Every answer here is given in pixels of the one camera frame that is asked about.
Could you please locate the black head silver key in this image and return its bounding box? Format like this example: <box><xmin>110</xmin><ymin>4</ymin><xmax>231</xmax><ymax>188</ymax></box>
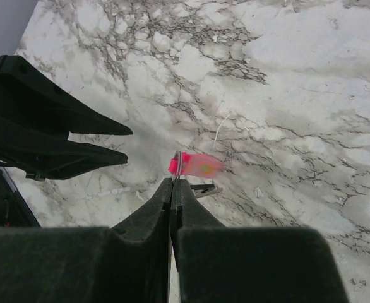
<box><xmin>190</xmin><ymin>184</ymin><xmax>222</xmax><ymax>198</ymax></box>

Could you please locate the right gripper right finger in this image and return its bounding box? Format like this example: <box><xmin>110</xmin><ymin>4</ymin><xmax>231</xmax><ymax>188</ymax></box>
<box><xmin>171</xmin><ymin>179</ymin><xmax>348</xmax><ymax>302</ymax></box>

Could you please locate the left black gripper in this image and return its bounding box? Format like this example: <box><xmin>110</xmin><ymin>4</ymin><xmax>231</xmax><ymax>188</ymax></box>
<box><xmin>0</xmin><ymin>55</ymin><xmax>133</xmax><ymax>181</ymax></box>

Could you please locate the pink keyring strap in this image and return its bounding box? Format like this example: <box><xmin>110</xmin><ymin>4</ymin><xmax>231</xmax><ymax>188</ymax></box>
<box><xmin>168</xmin><ymin>150</ymin><xmax>225</xmax><ymax>179</ymax></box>

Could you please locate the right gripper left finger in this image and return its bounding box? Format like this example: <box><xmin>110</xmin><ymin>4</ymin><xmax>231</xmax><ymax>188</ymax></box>
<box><xmin>0</xmin><ymin>179</ymin><xmax>172</xmax><ymax>302</ymax></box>

